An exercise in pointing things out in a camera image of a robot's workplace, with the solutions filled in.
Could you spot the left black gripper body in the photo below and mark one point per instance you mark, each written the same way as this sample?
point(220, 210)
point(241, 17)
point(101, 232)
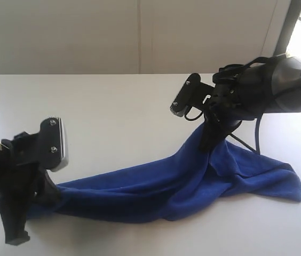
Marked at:
point(19, 178)

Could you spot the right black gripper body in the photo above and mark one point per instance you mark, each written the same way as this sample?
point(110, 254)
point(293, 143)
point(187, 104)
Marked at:
point(241, 93)

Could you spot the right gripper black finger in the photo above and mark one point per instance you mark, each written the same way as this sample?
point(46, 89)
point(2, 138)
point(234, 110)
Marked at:
point(216, 128)

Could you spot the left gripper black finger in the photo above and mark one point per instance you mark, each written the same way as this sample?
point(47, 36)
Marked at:
point(13, 212)
point(46, 192)

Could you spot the blue microfibre towel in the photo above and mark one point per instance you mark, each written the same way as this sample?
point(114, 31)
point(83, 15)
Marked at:
point(175, 187)

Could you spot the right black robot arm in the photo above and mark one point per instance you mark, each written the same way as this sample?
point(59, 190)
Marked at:
point(286, 84)

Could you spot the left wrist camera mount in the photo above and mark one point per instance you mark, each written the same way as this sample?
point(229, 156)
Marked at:
point(48, 147)

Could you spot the dark window frame post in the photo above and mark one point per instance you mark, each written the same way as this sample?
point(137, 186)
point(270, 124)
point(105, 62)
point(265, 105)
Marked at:
point(288, 27)

